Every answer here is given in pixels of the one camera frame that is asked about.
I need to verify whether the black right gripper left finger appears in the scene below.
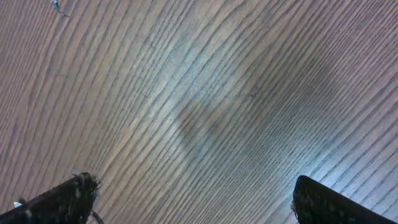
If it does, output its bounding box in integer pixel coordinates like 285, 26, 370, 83
1, 172, 102, 224

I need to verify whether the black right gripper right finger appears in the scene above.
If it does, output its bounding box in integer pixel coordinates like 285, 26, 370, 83
291, 175, 396, 224

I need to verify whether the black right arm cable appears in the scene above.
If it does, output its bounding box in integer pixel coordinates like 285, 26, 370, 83
90, 210, 105, 224

